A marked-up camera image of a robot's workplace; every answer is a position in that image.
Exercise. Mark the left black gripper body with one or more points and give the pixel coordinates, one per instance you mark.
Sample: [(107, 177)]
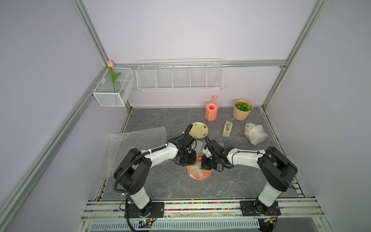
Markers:
[(188, 158)]

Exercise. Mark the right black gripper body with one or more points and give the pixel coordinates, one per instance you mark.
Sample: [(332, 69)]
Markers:
[(208, 162)]

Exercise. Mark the orange plate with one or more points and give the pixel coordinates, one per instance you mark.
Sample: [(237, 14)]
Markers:
[(195, 171)]

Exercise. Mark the cream beige plate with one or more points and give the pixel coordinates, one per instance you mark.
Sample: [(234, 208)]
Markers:
[(199, 130)]

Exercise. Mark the bubble wrap sheet pile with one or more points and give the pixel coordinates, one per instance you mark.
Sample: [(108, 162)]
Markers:
[(121, 143)]

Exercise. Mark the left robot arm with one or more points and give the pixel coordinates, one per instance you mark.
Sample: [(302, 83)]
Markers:
[(131, 175)]

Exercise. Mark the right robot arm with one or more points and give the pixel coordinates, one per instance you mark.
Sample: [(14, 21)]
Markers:
[(278, 170)]

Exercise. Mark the pink watering can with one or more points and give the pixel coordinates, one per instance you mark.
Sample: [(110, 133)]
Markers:
[(211, 110)]

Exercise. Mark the potted green plant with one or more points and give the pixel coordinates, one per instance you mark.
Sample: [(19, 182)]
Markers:
[(242, 109)]

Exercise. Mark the pink artificial tulip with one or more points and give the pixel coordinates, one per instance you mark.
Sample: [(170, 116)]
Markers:
[(114, 75)]

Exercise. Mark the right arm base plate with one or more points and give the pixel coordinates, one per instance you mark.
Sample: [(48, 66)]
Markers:
[(256, 208)]

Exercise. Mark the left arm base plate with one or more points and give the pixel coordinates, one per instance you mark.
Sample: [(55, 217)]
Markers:
[(151, 210)]

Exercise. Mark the long white wire basket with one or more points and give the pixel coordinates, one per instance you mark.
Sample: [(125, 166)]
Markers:
[(181, 74)]

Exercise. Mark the small white wire basket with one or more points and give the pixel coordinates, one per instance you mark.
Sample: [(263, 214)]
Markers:
[(104, 92)]

